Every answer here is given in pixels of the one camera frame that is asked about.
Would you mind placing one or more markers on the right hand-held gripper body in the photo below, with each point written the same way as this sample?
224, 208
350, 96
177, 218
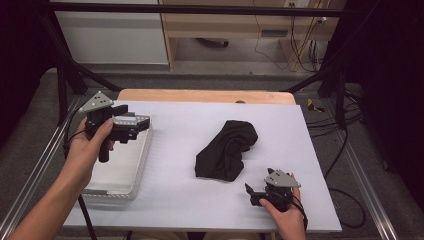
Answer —
281, 180

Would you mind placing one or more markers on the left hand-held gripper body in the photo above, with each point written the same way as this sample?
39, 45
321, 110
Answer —
96, 103

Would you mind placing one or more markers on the black cloth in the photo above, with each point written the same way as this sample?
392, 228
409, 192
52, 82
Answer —
228, 150

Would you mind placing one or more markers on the white perforated plastic basket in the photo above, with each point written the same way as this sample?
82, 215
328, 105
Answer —
123, 170

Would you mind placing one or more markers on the person's right hand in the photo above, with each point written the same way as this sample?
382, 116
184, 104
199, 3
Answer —
289, 218

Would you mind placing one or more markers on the person's left hand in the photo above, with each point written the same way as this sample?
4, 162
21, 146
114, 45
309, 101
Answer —
83, 153

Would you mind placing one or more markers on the black metal stand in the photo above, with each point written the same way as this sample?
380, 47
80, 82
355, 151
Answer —
340, 96
62, 90

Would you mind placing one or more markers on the white foam board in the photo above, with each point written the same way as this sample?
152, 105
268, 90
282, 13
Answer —
186, 206

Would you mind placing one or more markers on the white cabinet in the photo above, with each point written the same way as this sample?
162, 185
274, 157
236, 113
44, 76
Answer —
113, 36

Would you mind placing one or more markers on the yellow black tape piece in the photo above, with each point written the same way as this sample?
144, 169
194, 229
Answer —
313, 105

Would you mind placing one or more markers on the black curtain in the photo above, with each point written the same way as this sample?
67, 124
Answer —
393, 83
20, 60

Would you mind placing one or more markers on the dark object under desk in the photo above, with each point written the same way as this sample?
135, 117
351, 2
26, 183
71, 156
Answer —
213, 42

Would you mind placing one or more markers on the light wooden desk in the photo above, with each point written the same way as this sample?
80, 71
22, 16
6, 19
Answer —
216, 25

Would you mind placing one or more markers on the black horizontal frame bar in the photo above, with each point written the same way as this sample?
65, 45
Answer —
200, 9

